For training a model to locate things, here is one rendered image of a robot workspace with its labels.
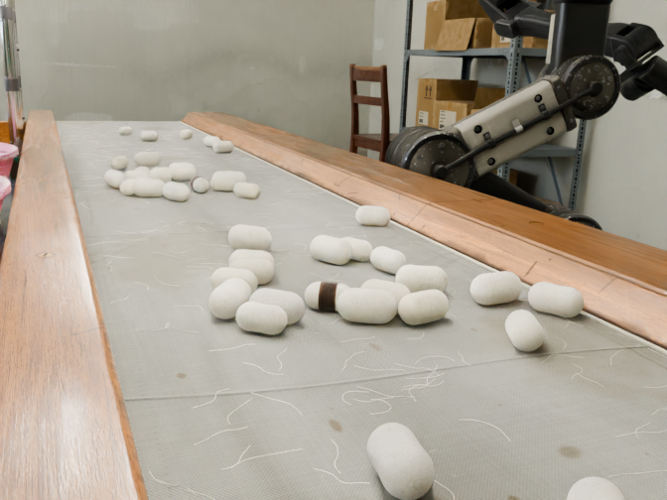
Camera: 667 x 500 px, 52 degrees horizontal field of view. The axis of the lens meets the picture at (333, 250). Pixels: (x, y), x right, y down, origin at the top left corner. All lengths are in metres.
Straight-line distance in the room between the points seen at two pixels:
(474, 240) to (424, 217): 0.09
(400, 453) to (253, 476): 0.06
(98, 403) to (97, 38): 5.04
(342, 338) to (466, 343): 0.07
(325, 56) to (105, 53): 1.63
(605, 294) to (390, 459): 0.27
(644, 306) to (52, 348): 0.34
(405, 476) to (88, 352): 0.15
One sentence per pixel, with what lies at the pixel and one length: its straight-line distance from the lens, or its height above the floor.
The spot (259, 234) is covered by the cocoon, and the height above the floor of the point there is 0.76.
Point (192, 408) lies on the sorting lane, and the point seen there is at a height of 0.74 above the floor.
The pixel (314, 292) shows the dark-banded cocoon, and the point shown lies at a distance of 0.44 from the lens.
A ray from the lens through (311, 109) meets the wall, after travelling 5.56.
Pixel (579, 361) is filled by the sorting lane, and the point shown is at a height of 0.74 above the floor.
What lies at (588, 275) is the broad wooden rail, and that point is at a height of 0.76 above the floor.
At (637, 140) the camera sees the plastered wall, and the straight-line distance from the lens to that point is 3.19.
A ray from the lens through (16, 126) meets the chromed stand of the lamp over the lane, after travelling 1.36.
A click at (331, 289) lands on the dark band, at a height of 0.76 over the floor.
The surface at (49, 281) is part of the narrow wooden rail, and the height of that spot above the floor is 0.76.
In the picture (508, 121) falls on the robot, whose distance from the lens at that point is 1.20.
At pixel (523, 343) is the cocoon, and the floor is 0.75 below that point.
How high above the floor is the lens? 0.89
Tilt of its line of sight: 15 degrees down
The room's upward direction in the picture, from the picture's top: 2 degrees clockwise
